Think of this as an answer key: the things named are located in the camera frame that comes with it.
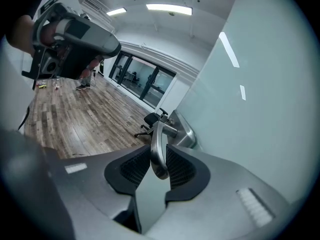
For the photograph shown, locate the black office chair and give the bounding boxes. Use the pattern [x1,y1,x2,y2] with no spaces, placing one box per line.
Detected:
[134,107,169,139]

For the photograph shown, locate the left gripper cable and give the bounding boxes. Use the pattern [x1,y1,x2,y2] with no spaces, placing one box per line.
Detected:
[17,103,31,132]

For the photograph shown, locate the frosted glass door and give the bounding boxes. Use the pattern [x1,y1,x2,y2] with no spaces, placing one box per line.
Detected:
[173,0,318,205]

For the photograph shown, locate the white wall pipe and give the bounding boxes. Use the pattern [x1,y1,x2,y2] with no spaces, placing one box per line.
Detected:
[119,40,201,74]

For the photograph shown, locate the black framed glass window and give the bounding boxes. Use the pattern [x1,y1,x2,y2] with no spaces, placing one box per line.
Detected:
[108,50,177,110]

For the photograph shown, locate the silver metal door handle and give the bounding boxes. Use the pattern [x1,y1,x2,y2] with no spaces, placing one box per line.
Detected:
[149,108,198,180]

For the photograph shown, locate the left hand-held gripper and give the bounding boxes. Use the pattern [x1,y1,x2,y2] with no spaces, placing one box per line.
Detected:
[21,3,123,81]

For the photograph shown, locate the person's left forearm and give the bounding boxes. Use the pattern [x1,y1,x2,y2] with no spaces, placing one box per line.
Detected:
[5,14,36,57]

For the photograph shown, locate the ceiling air vent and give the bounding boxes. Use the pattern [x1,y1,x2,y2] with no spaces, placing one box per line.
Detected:
[82,0,102,12]

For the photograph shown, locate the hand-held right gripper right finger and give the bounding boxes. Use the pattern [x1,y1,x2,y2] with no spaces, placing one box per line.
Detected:
[143,143,301,240]

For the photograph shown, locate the rectangular ceiling light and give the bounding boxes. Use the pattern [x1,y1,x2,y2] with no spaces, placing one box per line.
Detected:
[145,3,193,16]
[106,6,128,17]

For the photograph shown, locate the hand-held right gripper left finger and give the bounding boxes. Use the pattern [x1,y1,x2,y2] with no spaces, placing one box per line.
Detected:
[42,144,152,240]

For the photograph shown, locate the person's left hand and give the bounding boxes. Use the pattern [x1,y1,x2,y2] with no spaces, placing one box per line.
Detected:
[39,20,65,48]

